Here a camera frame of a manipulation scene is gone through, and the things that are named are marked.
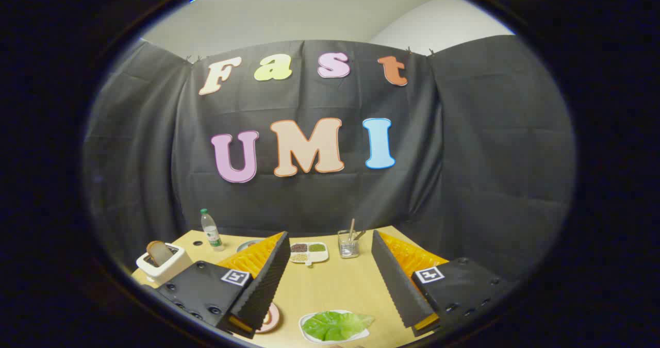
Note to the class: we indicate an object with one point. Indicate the white toaster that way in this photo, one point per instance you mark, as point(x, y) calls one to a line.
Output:
point(170, 268)

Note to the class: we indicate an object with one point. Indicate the green lettuce leaf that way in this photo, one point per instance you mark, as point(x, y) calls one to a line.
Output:
point(332, 325)

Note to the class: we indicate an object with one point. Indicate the pile of green beans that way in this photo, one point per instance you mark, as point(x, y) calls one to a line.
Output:
point(317, 247)

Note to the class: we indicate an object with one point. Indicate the white divided dish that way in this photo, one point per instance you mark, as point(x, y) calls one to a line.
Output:
point(318, 257)

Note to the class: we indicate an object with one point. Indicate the clear glass cup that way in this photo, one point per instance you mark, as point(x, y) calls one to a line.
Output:
point(348, 250)

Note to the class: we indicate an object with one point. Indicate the light blue plate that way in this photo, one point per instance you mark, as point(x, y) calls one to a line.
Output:
point(248, 245)

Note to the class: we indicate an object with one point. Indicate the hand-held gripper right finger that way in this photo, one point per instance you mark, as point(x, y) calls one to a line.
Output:
point(394, 281)

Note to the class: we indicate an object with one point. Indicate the pile of yellow beans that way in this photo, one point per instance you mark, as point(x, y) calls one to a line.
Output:
point(299, 258)

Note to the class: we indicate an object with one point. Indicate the white bread slice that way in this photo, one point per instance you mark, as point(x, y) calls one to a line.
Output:
point(160, 252)

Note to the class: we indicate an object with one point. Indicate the black backdrop cloth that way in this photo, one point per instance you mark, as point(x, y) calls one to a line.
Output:
point(464, 147)

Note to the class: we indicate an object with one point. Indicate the pile of dark red beans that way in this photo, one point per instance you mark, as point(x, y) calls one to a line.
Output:
point(299, 247)

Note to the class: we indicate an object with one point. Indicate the wooden stick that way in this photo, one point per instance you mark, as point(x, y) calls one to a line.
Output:
point(351, 229)

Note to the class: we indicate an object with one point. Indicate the pink plate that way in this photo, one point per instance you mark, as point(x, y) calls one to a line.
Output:
point(273, 318)

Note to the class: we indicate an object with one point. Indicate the clear plastic water bottle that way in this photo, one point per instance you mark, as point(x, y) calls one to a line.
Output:
point(212, 232)

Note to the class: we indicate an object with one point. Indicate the white plate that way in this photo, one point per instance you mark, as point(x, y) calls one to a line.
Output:
point(362, 333)

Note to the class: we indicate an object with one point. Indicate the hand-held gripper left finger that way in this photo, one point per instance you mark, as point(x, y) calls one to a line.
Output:
point(268, 281)

